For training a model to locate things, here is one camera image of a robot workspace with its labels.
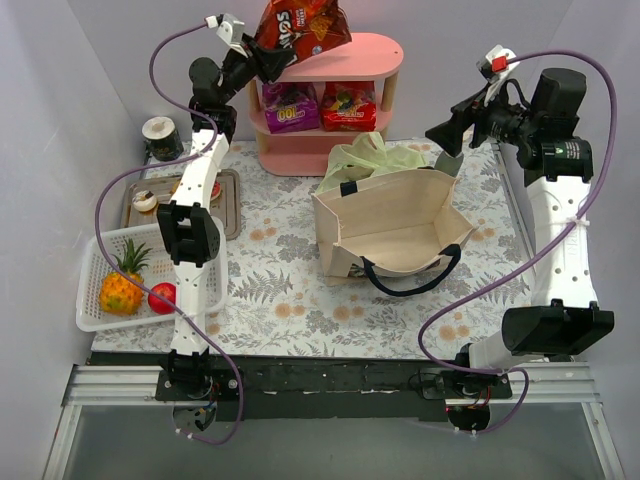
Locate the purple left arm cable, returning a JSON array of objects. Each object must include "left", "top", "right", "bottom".
[{"left": 94, "top": 17, "right": 246, "bottom": 445}]

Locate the yellow toy madeleine cake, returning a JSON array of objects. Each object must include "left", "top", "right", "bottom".
[{"left": 170, "top": 180, "right": 180, "bottom": 196}]

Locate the white plastic basket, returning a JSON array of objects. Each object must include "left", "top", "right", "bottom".
[{"left": 76, "top": 223, "right": 228, "bottom": 332}]

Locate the stainless steel tray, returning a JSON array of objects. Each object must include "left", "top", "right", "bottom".
[{"left": 120, "top": 169, "right": 241, "bottom": 240}]

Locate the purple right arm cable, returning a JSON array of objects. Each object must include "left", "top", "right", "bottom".
[{"left": 417, "top": 48, "right": 619, "bottom": 435}]

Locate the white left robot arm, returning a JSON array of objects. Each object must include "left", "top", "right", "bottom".
[{"left": 157, "top": 39, "right": 296, "bottom": 400}]

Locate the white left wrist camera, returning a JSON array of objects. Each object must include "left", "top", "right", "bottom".
[{"left": 216, "top": 13, "right": 245, "bottom": 49}]

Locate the red white snack bag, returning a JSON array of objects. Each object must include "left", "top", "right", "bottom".
[{"left": 254, "top": 0, "right": 352, "bottom": 65}]

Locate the beige canvas tote bag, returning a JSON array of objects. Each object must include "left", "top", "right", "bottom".
[{"left": 312, "top": 168, "right": 475, "bottom": 298}]

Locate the purple snack package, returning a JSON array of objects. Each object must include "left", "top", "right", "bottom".
[{"left": 262, "top": 82, "right": 320, "bottom": 134}]

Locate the green plastic grocery bag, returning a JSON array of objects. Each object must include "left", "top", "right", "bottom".
[{"left": 315, "top": 132, "right": 428, "bottom": 195}]

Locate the toy pineapple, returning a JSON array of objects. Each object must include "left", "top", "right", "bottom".
[{"left": 99, "top": 239, "right": 151, "bottom": 316}]

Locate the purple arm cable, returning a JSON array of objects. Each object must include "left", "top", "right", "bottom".
[
  {"left": 417, "top": 48, "right": 619, "bottom": 435},
  {"left": 94, "top": 17, "right": 246, "bottom": 445}
]

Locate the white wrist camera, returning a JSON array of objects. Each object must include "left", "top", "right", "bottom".
[
  {"left": 216, "top": 13, "right": 245, "bottom": 49},
  {"left": 476, "top": 45, "right": 515, "bottom": 84}
]

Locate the red snack package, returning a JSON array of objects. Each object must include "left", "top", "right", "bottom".
[{"left": 320, "top": 81, "right": 377, "bottom": 132}]

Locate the pink three-tier shelf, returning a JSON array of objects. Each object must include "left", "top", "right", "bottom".
[{"left": 248, "top": 33, "right": 404, "bottom": 176}]

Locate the red toy apple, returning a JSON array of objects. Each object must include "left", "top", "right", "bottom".
[{"left": 147, "top": 282, "right": 176, "bottom": 315}]

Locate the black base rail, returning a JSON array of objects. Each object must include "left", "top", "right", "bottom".
[{"left": 155, "top": 354, "right": 512, "bottom": 421}]

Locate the grey pump soap bottle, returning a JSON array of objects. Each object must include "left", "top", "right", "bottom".
[{"left": 434, "top": 151, "right": 464, "bottom": 177}]

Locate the red frosted toy donut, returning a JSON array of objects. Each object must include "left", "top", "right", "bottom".
[{"left": 210, "top": 181, "right": 222, "bottom": 201}]

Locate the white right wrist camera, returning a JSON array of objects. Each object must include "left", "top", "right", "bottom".
[{"left": 476, "top": 45, "right": 515, "bottom": 84}]

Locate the floral patterned table mat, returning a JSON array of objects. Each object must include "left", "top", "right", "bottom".
[{"left": 92, "top": 138, "right": 551, "bottom": 361}]

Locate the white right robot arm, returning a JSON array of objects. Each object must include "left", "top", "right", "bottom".
[{"left": 426, "top": 68, "right": 614, "bottom": 398}]

